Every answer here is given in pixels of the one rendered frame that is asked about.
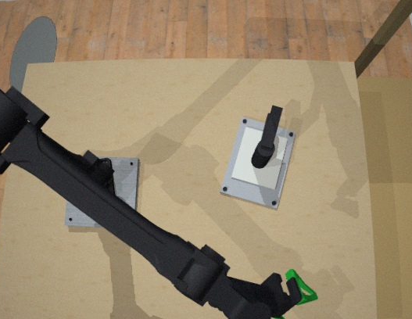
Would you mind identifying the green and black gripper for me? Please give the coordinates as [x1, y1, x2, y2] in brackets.
[243, 269, 318, 319]

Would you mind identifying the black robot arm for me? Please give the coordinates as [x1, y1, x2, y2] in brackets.
[0, 86, 278, 319]

